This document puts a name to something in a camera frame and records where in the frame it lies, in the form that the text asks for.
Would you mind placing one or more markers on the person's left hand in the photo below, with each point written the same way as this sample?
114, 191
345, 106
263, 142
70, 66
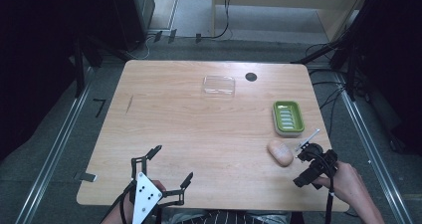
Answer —
159, 185

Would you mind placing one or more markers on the clear plastic container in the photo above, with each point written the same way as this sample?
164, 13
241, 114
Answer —
219, 85

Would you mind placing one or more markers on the light wooden shelf unit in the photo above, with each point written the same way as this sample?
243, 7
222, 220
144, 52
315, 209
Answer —
285, 5

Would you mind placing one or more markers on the metal floor rail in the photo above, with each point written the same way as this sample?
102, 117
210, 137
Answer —
373, 151
54, 151

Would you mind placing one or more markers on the person's striped clothing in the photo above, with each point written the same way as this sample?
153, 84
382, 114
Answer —
229, 218

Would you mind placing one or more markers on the person's right hand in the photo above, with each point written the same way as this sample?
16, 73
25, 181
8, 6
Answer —
345, 182

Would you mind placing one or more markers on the green soap dish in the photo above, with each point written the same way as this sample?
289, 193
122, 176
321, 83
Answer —
288, 117

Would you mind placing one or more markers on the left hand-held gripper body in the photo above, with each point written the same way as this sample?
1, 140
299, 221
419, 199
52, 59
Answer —
145, 194

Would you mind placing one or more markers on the grey tape piece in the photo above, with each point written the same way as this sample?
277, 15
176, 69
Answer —
87, 177

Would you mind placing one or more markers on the black cabinet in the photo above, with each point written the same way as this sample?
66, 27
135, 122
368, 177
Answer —
131, 15

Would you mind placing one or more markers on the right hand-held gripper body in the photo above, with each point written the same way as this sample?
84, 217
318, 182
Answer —
316, 162

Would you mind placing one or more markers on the black round table grommet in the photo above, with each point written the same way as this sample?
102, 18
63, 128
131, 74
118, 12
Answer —
251, 77

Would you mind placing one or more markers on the black metal stand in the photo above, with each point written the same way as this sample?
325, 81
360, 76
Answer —
335, 49
81, 64

